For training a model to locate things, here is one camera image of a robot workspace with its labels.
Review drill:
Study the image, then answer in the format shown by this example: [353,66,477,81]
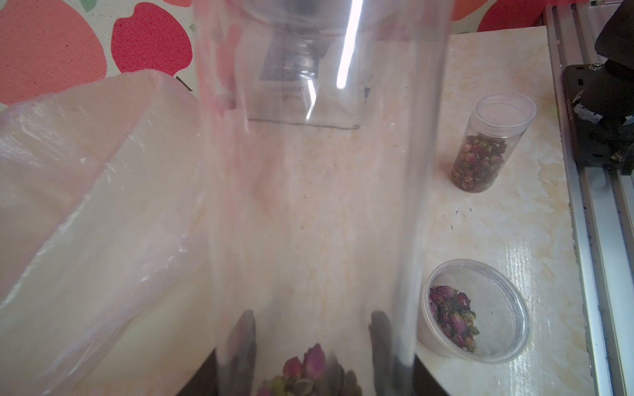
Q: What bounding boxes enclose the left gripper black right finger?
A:
[367,309,452,396]

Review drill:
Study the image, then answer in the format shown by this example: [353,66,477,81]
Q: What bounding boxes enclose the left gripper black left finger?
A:
[175,309,259,396]

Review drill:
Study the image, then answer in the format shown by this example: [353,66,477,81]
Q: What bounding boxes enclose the tall clear jar of rosebuds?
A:
[194,1,453,395]

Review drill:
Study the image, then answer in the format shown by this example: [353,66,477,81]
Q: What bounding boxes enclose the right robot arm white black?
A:
[594,0,634,69]

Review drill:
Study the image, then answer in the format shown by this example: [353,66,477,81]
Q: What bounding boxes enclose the cream trash bin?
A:
[38,210,214,395]

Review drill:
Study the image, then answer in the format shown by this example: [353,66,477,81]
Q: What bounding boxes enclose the left clear jar of rosebuds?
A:
[417,259,530,365]

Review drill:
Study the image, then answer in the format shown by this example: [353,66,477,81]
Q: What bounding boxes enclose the pink plastic bin liner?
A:
[1,70,206,395]

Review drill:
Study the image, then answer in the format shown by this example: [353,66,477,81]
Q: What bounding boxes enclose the right clear jar of rosebuds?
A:
[451,91,537,193]

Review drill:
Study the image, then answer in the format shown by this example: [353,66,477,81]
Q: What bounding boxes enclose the white Monet tote bag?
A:
[235,31,372,130]

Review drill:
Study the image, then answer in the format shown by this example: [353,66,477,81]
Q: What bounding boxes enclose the aluminium front rail frame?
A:
[543,1,633,395]

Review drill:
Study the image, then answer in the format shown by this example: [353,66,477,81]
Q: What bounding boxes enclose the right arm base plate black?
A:
[562,60,633,176]

